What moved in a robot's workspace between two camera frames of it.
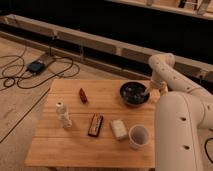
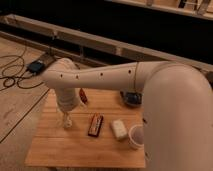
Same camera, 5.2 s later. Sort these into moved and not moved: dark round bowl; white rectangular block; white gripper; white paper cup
Moved: white gripper
Not moved: dark round bowl; white rectangular block; white paper cup
